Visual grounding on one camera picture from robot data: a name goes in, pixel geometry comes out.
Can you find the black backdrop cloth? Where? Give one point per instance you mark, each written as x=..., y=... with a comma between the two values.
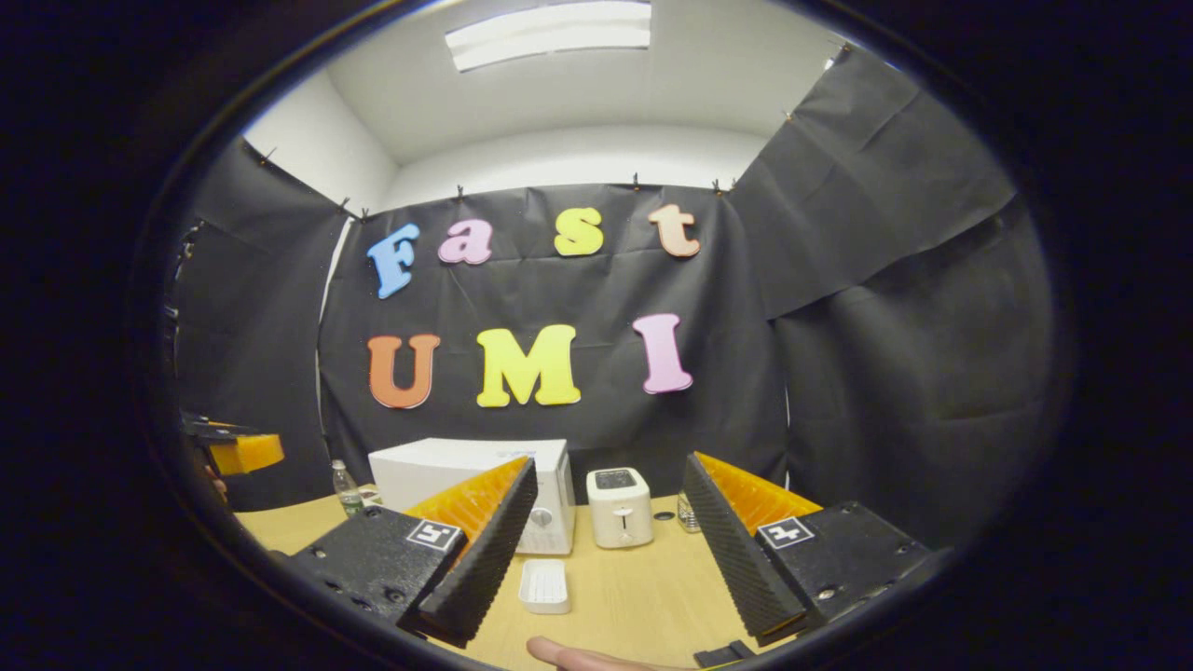
x=559, y=289

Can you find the clear utensil holder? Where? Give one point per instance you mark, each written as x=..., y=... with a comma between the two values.
x=688, y=514

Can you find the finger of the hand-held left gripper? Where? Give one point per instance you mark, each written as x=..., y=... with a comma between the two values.
x=248, y=454

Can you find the large ceiling light panel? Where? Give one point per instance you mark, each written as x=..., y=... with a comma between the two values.
x=550, y=33

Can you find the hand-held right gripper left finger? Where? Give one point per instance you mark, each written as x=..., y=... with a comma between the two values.
x=492, y=552

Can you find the white toaster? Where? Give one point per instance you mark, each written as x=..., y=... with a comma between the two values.
x=620, y=518

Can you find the clear green-label water bottle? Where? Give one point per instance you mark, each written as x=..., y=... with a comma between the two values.
x=349, y=499

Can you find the white microwave oven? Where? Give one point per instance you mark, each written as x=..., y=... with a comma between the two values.
x=438, y=471

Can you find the small white dish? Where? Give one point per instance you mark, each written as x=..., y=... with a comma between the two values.
x=369, y=491

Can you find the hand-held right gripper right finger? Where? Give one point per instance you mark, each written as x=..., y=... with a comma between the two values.
x=736, y=552

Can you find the small white ribbed tray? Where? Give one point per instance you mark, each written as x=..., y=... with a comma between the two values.
x=545, y=587

